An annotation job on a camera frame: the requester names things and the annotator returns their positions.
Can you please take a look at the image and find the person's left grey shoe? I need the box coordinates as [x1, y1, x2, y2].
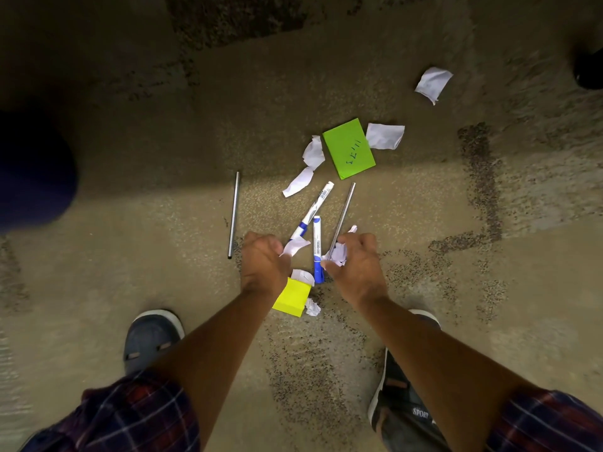
[123, 309, 185, 375]

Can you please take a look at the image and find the person's grey shoe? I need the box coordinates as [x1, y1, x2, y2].
[367, 309, 453, 452]
[123, 309, 185, 375]

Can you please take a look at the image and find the green sticky note pad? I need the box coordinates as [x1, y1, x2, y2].
[323, 118, 377, 180]

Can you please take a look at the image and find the white paper ball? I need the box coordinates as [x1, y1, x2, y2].
[323, 225, 358, 267]

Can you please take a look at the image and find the black object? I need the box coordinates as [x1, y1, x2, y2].
[573, 48, 603, 90]

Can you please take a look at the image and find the person's left hand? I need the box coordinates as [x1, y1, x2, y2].
[240, 231, 293, 297]

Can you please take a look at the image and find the thin metal straw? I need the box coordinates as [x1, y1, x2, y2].
[328, 182, 357, 260]
[227, 171, 240, 260]

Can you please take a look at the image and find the blue and white marker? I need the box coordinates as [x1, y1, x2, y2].
[313, 215, 325, 284]
[289, 181, 335, 241]

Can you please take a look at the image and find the plaid shirt sleeve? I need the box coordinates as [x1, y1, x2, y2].
[19, 369, 201, 452]
[485, 390, 603, 452]

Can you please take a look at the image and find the person's right hand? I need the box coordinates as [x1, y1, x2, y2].
[321, 233, 389, 306]

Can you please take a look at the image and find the plaid right shirt sleeve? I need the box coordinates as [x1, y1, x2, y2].
[485, 390, 603, 452]

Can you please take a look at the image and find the yellow sticky note pad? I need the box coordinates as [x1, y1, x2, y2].
[272, 277, 312, 318]

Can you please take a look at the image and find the dark blue round object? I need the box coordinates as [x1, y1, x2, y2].
[0, 112, 79, 233]

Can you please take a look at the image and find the person's right forearm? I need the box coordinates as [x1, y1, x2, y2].
[356, 296, 538, 452]

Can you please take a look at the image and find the person's left forearm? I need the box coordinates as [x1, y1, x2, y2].
[155, 284, 279, 452]

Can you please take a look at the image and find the plaid left shirt sleeve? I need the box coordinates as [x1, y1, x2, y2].
[19, 369, 201, 452]

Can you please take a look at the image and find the person's right grey shoe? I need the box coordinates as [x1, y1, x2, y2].
[367, 309, 453, 452]

